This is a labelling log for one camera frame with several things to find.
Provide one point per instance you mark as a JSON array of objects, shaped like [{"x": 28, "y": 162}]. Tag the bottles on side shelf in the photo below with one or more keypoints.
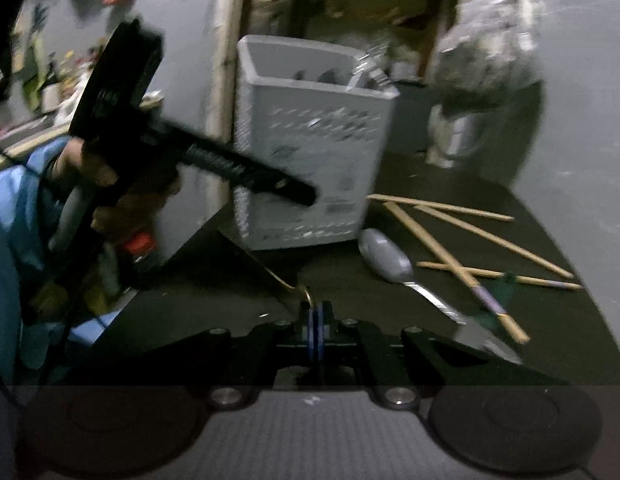
[{"x": 47, "y": 82}]

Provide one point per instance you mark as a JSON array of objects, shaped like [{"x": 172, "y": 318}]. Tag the steel peeler with grey handle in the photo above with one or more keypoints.
[{"x": 366, "y": 74}]

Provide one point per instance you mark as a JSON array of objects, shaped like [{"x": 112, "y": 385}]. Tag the steel spoon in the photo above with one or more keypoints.
[{"x": 386, "y": 259}]

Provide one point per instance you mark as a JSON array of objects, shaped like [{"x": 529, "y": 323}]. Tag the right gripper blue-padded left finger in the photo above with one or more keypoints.
[{"x": 271, "y": 353}]

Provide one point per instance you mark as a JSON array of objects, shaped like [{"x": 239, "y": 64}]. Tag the wooden side shelf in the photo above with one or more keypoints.
[{"x": 20, "y": 145}]

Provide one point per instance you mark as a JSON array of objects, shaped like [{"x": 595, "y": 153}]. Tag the green-handled utensil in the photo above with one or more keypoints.
[{"x": 502, "y": 289}]

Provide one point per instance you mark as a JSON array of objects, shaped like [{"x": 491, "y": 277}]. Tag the white perforated utensil caddy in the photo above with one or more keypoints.
[{"x": 294, "y": 113}]

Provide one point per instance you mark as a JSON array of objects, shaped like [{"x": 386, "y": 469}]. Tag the purple-banded wooden chopstick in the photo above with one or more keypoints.
[{"x": 521, "y": 279}]

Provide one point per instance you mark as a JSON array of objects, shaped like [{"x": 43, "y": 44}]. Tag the blue sleeve forearm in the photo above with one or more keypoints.
[{"x": 30, "y": 207}]

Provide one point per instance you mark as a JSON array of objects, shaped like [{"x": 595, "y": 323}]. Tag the clear plastic bag of contents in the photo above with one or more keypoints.
[{"x": 491, "y": 52}]

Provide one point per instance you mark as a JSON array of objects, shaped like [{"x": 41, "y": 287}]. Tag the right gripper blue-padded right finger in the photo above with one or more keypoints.
[{"x": 396, "y": 371}]

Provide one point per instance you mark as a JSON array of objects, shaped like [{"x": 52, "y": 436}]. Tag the plain wooden chopstick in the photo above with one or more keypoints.
[
  {"x": 441, "y": 207},
  {"x": 497, "y": 240}
]

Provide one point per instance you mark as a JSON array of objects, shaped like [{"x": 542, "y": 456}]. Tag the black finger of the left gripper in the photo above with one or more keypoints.
[{"x": 244, "y": 170}]

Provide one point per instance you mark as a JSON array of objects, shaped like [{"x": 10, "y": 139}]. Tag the gold spoon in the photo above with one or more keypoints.
[{"x": 298, "y": 288}]

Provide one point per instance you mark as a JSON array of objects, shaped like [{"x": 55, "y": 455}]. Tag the person's left hand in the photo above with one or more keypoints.
[{"x": 121, "y": 211}]

